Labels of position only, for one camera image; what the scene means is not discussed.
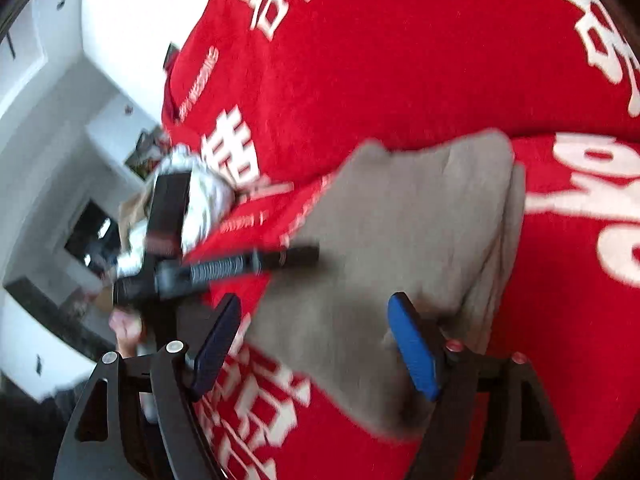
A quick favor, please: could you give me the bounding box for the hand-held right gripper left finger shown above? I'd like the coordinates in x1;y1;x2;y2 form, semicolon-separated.
52;292;243;480

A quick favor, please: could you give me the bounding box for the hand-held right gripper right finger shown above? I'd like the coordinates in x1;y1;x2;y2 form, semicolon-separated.
387;291;576;480

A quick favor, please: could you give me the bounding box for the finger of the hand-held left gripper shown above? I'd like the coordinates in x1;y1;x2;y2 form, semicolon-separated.
190;244;321;285

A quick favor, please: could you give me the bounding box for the person's left hand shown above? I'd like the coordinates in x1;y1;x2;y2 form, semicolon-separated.
110;306;147;356

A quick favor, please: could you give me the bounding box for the light blue printed quilt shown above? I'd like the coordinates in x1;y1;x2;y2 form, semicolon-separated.
117;144;238;278

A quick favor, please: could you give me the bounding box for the colourful picture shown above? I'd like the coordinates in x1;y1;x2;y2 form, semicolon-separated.
124;129;172;182

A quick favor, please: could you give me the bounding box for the grey knit garment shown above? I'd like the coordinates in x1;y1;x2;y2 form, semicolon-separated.
175;129;527;441

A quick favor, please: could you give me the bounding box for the red printed blanket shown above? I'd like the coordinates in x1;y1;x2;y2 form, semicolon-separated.
160;0;640;480

